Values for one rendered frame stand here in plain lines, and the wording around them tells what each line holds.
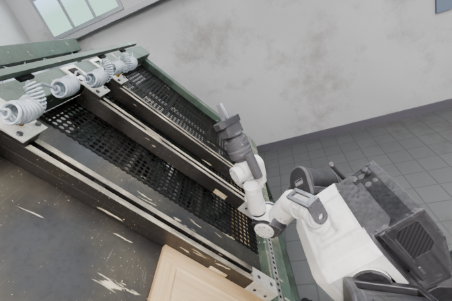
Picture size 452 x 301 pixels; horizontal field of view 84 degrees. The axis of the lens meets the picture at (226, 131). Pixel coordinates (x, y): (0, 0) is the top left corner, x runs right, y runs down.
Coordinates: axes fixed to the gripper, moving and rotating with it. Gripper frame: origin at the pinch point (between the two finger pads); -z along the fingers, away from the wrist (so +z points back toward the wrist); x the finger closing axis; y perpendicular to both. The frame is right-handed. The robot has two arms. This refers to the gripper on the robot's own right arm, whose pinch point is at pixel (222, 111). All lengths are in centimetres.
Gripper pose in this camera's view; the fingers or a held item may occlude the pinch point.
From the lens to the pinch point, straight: 90.8
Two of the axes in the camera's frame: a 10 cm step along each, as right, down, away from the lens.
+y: -7.0, 2.4, 6.7
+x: -5.8, 3.5, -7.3
